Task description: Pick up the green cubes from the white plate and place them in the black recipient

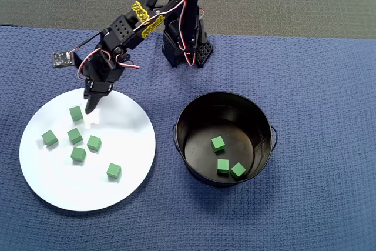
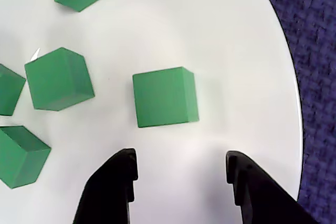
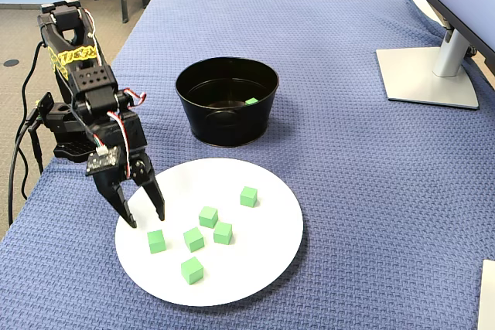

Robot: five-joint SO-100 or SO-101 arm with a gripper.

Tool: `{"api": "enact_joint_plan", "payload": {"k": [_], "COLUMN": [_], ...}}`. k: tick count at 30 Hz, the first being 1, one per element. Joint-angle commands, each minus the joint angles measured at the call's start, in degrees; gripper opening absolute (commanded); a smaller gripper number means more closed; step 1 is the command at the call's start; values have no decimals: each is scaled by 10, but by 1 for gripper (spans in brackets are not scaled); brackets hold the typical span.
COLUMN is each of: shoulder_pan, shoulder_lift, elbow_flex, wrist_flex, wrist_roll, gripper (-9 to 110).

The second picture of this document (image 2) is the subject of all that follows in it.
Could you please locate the white round plate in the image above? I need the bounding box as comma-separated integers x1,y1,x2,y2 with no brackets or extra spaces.
0,0,305,224

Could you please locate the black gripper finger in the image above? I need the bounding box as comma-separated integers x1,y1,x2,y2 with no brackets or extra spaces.
225,150,320,224
72,147,139,224

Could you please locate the blue woven cloth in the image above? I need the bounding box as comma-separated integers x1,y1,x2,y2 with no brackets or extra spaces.
253,0,336,224

